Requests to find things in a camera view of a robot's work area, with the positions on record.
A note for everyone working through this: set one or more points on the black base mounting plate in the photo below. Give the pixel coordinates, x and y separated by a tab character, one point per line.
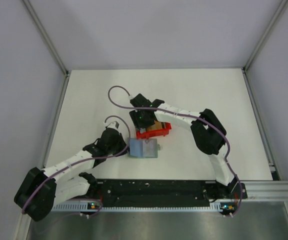
152	193

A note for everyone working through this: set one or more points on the green leather card holder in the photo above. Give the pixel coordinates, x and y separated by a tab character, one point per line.
144	148

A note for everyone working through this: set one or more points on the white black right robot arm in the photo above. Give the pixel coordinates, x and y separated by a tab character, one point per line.
207	131

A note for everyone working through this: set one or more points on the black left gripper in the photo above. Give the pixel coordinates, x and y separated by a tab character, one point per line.
123	145

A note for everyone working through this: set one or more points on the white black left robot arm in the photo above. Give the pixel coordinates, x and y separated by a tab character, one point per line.
42	189

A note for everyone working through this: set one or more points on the red plastic card tray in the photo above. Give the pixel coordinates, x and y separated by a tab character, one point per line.
141	133

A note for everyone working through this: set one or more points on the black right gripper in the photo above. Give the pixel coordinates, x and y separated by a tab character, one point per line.
134	115

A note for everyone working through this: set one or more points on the white slotted cable duct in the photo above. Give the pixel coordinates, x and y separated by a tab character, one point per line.
71	207

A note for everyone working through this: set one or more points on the aluminium frame rail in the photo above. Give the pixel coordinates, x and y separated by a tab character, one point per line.
267	191

